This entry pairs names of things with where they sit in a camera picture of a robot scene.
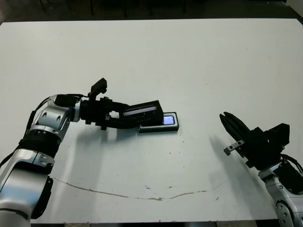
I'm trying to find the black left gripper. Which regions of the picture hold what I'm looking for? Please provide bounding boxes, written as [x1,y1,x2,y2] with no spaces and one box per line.
[80,96,141,131]

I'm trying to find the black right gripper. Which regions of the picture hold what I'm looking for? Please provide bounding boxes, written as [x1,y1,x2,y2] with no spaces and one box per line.
[219,112,283,171]

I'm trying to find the black printed box lid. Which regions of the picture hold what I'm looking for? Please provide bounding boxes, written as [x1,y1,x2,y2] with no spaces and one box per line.
[123,100,164,126]

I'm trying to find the black box base white insert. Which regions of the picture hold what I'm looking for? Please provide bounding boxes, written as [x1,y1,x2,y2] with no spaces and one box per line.
[138,111,180,134]

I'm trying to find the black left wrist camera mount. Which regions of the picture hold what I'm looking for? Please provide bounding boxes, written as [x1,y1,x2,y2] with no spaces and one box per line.
[88,77,108,103]

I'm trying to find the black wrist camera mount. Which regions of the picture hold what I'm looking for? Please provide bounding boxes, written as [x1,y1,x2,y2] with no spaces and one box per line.
[268,122,291,148]
[88,77,108,103]

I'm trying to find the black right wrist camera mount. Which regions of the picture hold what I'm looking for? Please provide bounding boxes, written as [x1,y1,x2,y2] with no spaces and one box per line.
[268,122,291,148]

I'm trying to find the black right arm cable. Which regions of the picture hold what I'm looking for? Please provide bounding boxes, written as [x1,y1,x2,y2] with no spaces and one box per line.
[280,153,303,173]

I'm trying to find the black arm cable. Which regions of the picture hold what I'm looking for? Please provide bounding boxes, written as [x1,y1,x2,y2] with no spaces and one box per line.
[280,153,303,173]
[0,93,86,168]

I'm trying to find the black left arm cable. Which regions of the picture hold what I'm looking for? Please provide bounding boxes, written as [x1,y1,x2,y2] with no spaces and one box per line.
[0,93,86,168]

